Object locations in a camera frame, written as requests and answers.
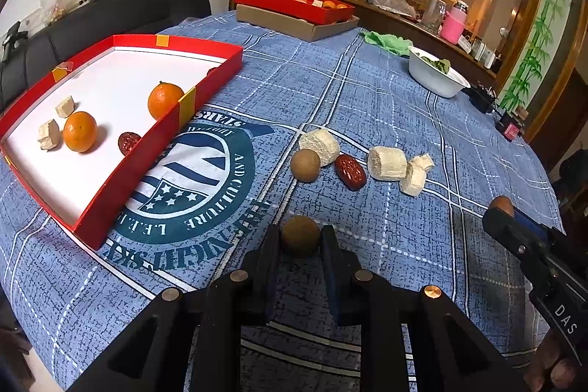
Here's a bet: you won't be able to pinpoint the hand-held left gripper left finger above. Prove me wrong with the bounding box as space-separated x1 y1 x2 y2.
67 224 281 392

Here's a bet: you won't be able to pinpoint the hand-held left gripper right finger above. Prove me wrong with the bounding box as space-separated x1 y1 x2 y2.
322 226 524 392

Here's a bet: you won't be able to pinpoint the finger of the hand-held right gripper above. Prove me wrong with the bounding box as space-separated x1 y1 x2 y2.
512 211 566 243
482 208 588 358

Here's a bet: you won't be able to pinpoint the brown longan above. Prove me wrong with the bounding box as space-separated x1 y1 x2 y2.
281 215 321 258
290 148 321 182
491 195 515 216

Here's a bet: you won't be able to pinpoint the red shallow box tray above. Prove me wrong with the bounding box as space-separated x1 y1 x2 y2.
0 35 244 250

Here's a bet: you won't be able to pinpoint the person's right hand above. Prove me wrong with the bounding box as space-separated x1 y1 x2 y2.
526 328 588 392

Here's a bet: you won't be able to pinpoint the black jar with red label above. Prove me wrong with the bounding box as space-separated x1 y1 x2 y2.
498 112 523 140

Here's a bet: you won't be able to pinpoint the white bowl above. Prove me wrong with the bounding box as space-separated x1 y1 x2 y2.
408 45 472 98

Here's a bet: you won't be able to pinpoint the white cartons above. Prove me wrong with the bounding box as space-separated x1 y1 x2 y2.
464 36 498 68

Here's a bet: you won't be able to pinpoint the green leaves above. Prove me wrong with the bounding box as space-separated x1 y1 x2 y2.
420 57 452 74

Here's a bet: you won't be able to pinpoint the bamboo painted panel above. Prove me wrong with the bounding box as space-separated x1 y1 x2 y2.
498 0 575 117

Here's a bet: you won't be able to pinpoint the pink thermos bottle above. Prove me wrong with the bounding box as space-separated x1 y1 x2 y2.
441 0 468 44

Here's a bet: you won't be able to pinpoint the clear glass pitcher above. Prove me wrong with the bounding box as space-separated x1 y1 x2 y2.
423 0 447 31

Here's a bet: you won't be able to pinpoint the green cloth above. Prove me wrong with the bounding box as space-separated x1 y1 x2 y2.
362 30 415 58

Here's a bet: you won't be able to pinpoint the wooden sideboard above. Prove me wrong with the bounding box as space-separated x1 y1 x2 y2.
312 0 501 75

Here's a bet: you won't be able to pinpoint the brown cardboard box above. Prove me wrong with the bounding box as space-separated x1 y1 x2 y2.
236 4 360 43

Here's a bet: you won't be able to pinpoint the clear plastic bag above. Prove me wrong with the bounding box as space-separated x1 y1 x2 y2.
372 0 417 17

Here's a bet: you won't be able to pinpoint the red box with produce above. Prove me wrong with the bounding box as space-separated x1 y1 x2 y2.
234 0 356 25

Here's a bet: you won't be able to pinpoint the black sofa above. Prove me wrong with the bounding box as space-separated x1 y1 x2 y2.
0 0 212 112

